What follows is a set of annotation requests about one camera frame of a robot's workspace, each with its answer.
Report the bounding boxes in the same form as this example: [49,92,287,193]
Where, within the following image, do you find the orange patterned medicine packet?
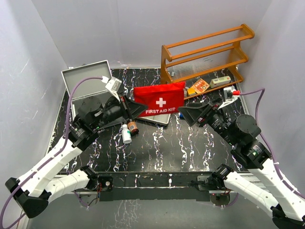
[191,78,210,94]

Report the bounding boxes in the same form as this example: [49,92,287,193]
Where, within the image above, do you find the wooden three-tier shelf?
[160,24,255,86]

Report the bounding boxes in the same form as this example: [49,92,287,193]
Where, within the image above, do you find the black front base bar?
[71,171,241,202]

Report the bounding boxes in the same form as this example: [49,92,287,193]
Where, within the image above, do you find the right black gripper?
[177,97,237,145]

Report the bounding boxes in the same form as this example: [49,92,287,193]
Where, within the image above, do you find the grey divided tray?
[137,114,171,126]

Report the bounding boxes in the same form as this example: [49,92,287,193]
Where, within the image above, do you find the grey metal case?
[61,60,122,117]

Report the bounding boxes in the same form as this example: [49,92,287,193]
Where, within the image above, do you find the brown syrup bottle orange cap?
[127,121,139,136]

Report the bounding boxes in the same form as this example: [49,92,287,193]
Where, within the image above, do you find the red first aid pouch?
[133,82,185,117]

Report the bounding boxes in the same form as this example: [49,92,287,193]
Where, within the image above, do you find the white medicine bottle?
[122,124,132,144]

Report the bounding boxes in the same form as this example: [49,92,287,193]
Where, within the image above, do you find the white green medicine box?
[209,76,231,88]

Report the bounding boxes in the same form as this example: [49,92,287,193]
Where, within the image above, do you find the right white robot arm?
[178,99,305,229]

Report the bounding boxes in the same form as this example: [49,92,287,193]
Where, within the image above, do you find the small yellow box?
[187,88,196,96]

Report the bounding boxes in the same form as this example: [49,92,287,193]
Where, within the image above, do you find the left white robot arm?
[5,95,148,219]

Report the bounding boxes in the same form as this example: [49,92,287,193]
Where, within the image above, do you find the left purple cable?
[0,76,107,229]

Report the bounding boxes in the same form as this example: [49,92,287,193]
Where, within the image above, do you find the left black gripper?
[92,90,148,129]

